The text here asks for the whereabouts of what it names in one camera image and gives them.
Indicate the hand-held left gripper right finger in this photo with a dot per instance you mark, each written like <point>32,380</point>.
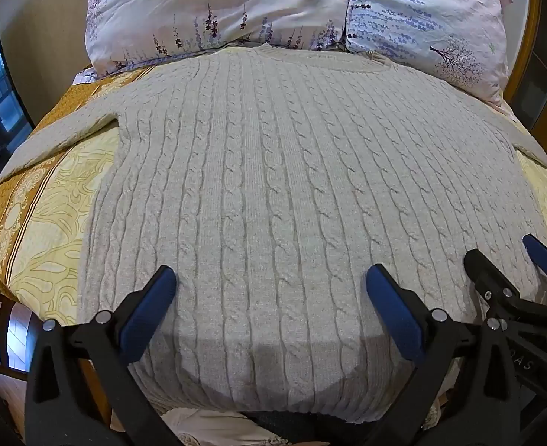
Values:
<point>396,311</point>

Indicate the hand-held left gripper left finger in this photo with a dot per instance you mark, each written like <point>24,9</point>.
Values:
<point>150,307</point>

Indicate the blue floral pillow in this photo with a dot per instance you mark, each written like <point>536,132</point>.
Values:
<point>422,18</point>

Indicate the white floral duvet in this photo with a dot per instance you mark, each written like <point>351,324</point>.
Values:
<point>199,4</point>

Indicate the white lace cloth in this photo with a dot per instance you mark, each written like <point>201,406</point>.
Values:
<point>208,427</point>

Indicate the dark cloth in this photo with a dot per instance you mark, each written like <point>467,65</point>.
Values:
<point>296,429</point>

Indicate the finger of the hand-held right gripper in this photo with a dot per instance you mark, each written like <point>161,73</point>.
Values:
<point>487,272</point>
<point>540,255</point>

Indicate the yellow patterned bed sheet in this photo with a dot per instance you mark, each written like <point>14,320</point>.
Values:
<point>46,223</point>

